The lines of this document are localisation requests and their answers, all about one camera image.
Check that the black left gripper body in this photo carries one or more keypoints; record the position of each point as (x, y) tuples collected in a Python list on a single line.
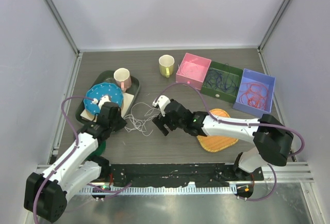
[(111, 126)]

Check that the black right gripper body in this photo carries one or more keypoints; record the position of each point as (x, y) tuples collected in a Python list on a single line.
[(172, 124)]

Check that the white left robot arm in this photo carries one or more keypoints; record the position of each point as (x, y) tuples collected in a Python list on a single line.
[(48, 193)]

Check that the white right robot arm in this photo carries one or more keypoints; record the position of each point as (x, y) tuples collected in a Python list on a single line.
[(271, 140)]

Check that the cream wooden board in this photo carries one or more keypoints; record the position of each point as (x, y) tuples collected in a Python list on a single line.
[(127, 100)]

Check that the blue polka dot plate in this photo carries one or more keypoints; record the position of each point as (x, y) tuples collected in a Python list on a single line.
[(101, 93)]

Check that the green tape roll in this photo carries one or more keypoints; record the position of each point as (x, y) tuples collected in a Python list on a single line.
[(100, 150)]

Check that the dark green tray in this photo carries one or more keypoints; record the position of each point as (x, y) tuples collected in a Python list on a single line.
[(107, 77)]

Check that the pink mug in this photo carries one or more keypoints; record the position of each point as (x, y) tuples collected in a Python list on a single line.
[(122, 78)]

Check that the orange woven basket tray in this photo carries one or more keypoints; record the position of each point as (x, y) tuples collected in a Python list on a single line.
[(215, 144)]

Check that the pink drawer box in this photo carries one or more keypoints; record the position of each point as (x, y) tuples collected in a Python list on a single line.
[(193, 70)]

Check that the yellow mug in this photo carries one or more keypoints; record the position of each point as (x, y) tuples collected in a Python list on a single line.
[(166, 65)]

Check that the green drawer box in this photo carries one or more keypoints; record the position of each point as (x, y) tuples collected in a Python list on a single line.
[(222, 82)]

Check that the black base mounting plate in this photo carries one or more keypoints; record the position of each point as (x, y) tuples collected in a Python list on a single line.
[(176, 175)]

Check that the blue drawer box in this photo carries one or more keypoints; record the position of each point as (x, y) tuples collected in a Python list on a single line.
[(255, 94)]

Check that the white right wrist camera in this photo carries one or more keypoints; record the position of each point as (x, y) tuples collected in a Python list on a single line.
[(161, 103)]

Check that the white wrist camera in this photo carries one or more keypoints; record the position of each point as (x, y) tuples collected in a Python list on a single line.
[(161, 103), (104, 99)]

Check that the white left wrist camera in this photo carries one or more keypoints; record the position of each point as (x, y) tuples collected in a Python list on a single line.
[(104, 99)]

